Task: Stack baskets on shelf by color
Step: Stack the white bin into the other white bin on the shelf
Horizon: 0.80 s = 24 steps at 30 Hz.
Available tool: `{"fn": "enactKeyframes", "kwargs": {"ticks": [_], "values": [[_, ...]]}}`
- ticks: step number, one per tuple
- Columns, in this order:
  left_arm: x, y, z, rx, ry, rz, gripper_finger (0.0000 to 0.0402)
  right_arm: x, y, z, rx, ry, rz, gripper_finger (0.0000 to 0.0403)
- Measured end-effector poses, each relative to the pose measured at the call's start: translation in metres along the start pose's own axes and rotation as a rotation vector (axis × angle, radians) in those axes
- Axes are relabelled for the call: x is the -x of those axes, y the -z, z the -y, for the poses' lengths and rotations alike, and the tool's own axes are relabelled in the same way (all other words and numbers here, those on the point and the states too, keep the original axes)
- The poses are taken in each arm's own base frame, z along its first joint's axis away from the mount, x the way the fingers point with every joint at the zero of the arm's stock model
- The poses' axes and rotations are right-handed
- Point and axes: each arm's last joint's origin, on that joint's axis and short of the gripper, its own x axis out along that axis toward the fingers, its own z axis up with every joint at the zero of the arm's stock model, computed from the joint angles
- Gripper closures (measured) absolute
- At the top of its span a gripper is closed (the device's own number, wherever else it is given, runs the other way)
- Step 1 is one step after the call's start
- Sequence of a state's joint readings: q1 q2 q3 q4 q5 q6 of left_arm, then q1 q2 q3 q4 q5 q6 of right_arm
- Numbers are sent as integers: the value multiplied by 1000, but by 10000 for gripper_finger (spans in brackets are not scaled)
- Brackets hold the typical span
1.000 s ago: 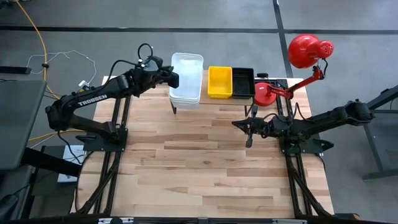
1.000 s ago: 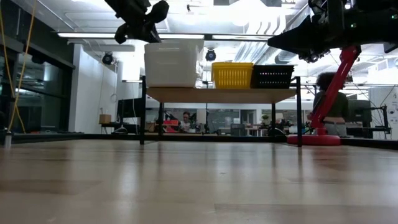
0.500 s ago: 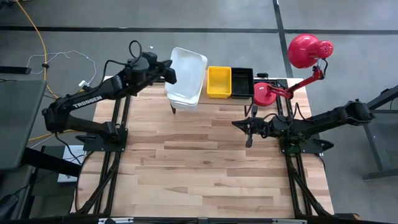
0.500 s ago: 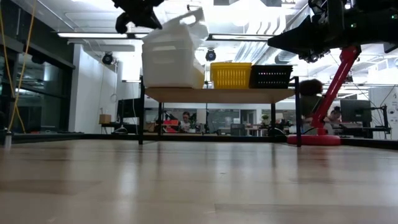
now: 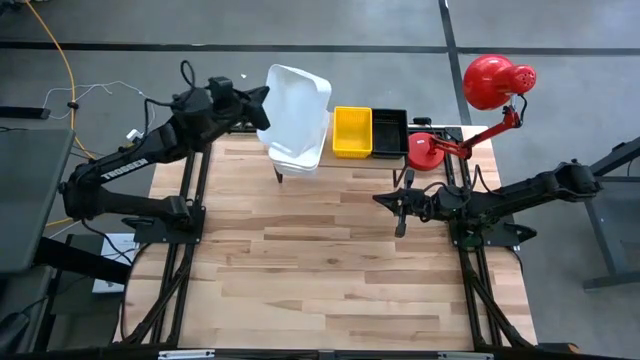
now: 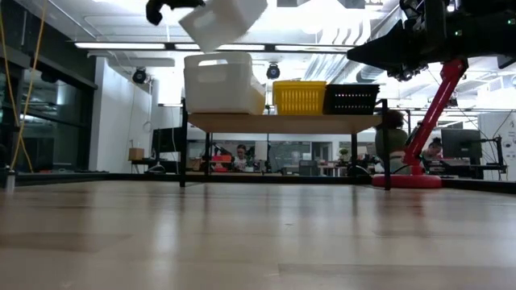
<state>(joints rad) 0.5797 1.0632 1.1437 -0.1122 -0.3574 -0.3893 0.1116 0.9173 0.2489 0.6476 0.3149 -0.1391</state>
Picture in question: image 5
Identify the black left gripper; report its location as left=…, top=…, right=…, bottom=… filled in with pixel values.
left=199, top=85, right=272, bottom=132

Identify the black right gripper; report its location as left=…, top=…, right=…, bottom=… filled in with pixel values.
left=373, top=168, right=440, bottom=239

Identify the black plastic mesh basket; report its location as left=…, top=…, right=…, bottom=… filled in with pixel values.
left=371, top=108, right=410, bottom=160

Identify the yellow plastic mesh basket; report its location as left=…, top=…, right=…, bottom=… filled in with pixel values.
left=332, top=105, right=374, bottom=160

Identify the red desk lamp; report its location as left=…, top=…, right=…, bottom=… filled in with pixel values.
left=405, top=53, right=539, bottom=173

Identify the white paper box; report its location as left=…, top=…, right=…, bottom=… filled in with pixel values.
left=92, top=232, right=139, bottom=295

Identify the black desk foot bar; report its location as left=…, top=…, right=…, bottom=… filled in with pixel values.
left=34, top=237, right=131, bottom=286

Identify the grey side table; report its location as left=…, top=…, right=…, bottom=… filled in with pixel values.
left=0, top=127, right=76, bottom=274

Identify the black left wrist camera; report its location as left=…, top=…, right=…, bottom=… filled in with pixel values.
left=206, top=74, right=235, bottom=101

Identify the wooden shelf with black frame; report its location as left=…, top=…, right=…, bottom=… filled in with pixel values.
left=272, top=112, right=407, bottom=190

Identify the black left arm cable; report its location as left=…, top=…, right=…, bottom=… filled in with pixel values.
left=143, top=59, right=199, bottom=139

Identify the black aluminium table frame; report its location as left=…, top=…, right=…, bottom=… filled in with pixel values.
left=112, top=122, right=539, bottom=351

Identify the thin white cable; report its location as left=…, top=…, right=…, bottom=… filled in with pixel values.
left=42, top=79, right=157, bottom=141

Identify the silver metal bracket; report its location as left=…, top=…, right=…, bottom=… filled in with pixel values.
left=158, top=349, right=216, bottom=360
left=438, top=351, right=494, bottom=360

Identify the yellow extension cable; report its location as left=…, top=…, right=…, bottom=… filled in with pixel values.
left=22, top=0, right=146, bottom=227

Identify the black frame side desk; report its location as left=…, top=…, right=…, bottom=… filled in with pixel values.
left=582, top=134, right=640, bottom=290

